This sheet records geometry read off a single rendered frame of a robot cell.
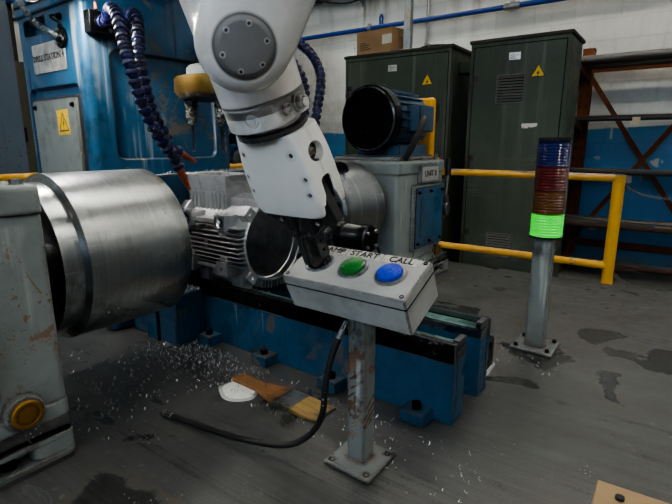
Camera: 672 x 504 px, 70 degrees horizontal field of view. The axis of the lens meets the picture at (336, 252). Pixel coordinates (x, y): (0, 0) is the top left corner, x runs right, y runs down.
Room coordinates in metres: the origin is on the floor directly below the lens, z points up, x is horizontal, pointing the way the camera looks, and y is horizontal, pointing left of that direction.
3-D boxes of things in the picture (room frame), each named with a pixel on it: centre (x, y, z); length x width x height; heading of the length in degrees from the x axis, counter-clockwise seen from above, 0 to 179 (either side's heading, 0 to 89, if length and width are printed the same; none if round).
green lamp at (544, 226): (0.92, -0.41, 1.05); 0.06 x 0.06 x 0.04
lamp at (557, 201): (0.92, -0.41, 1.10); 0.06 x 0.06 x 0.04
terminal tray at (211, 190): (1.03, 0.24, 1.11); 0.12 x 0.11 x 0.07; 53
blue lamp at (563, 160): (0.92, -0.41, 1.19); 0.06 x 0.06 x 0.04
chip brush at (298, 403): (0.72, 0.10, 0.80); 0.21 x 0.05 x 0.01; 53
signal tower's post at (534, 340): (0.92, -0.41, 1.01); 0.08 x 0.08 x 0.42; 53
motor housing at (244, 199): (1.00, 0.20, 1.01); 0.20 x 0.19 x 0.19; 53
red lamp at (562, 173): (0.92, -0.41, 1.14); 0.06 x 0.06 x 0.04
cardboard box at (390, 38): (4.61, -0.43, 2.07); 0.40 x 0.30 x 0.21; 47
